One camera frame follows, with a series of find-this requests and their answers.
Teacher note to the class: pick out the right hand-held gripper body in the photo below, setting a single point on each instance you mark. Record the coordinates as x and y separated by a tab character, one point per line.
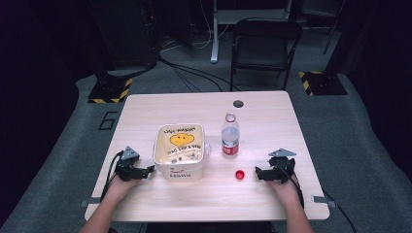
281	166

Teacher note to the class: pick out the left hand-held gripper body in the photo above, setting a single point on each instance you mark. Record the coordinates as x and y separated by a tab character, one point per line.
127	168

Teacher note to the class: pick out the person's left hand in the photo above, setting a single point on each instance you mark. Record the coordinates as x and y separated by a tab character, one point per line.
124	185

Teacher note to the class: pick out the person's right hand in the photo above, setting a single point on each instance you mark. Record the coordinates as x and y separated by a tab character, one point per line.
285	191

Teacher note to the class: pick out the red bottle cap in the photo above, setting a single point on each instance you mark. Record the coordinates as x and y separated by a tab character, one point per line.
240	174

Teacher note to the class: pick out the cream square plastic bin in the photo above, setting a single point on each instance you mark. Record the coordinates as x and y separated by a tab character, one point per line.
179	152

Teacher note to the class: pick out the clear plastic bottle red label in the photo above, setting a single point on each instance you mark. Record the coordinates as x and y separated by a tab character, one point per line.
230	137

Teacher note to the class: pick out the grey table clamp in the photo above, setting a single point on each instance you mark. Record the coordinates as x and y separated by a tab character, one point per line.
89	202
324	200

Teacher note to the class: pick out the person's dark clothing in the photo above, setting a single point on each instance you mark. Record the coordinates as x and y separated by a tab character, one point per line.
207	227

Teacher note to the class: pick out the black stand base striped edge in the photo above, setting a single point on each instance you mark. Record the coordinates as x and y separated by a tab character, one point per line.
110	89
324	83

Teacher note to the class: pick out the black folding chair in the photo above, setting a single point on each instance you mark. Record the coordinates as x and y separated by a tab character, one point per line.
264	48

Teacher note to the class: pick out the dark equipment cabinet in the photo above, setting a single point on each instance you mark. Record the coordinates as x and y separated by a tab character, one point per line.
126	32

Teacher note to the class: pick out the white desk frame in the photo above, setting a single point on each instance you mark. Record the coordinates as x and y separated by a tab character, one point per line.
215	32

